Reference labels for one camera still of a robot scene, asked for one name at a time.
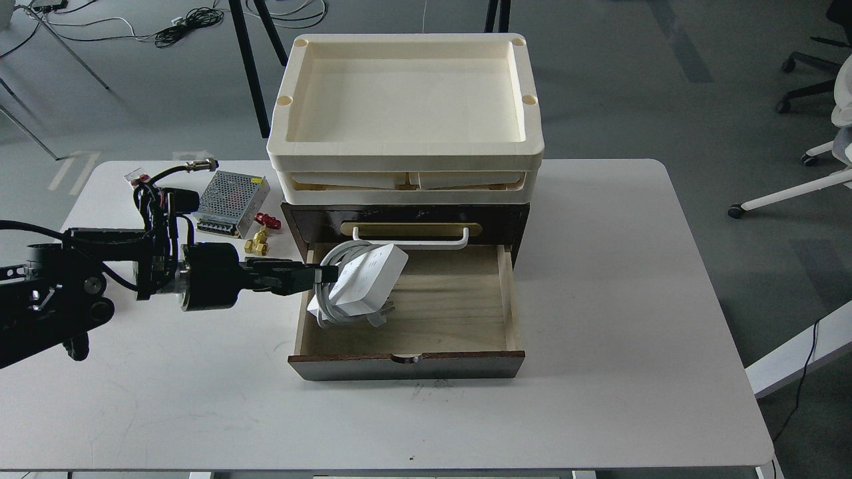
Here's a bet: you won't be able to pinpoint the black office chair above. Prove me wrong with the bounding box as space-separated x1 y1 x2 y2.
775 0 852 114

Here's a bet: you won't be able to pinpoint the white drawer handle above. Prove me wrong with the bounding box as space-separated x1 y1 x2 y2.
352 227 471 249

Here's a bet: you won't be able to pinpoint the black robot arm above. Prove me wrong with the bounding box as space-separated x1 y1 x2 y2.
1 160 339 367

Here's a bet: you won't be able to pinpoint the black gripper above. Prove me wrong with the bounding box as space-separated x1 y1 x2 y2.
178 242 339 312

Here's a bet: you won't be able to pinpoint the white power strip with cable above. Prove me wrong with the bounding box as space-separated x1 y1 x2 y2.
306 240 409 327

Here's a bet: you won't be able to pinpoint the small white red socket adapter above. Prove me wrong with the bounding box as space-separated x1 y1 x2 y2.
124 168 156 191

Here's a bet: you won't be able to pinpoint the black cable hanging right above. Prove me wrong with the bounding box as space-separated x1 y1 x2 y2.
772 321 821 444

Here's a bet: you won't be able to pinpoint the grey metal tripod legs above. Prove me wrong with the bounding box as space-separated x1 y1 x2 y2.
2 1 110 162

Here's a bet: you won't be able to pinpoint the open wooden drawer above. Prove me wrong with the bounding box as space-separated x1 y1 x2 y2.
287 245 526 381

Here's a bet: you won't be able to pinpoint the cream plastic tray top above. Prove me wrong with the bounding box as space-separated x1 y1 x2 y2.
267 33 544 204

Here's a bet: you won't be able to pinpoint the black cable bundle on floor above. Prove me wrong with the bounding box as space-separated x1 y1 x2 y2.
154 6 225 48

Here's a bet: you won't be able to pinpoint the white desk edge right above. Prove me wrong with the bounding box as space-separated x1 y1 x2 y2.
745 302 851 398

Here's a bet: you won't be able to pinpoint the metal mesh power supply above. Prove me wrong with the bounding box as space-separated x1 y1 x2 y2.
194 170 270 238

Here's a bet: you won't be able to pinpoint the brass valve red handle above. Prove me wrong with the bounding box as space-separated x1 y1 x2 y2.
244 212 281 257

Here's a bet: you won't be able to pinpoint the white office chair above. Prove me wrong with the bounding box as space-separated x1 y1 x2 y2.
728 57 851 219

